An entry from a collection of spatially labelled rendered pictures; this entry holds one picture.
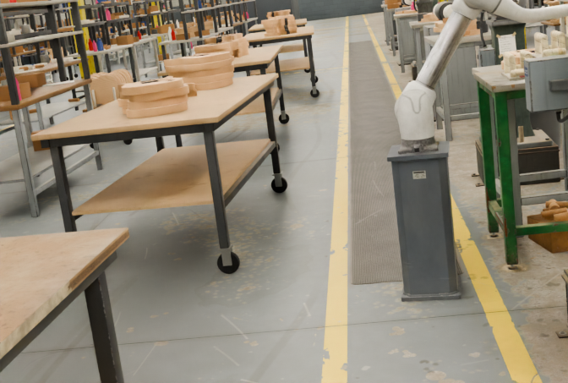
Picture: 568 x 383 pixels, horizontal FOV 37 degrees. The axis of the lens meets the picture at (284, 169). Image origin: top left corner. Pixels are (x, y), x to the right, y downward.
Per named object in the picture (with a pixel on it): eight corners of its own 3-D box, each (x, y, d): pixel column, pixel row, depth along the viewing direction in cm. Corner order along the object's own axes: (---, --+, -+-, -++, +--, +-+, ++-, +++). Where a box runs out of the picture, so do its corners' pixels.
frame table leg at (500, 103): (519, 270, 420) (506, 90, 402) (507, 270, 421) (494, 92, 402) (516, 265, 425) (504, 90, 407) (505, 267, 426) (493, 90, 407)
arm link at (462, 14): (390, 120, 402) (386, 113, 423) (420, 135, 403) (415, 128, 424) (469, -28, 386) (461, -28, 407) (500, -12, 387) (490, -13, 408)
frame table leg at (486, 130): (499, 237, 474) (488, 78, 455) (489, 238, 474) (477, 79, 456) (498, 234, 479) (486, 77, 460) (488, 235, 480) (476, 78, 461)
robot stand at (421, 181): (401, 302, 398) (386, 157, 384) (405, 281, 424) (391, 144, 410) (461, 299, 392) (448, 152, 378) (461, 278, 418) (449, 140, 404)
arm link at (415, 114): (401, 142, 385) (397, 94, 381) (398, 134, 403) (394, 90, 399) (437, 138, 384) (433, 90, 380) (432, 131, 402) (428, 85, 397)
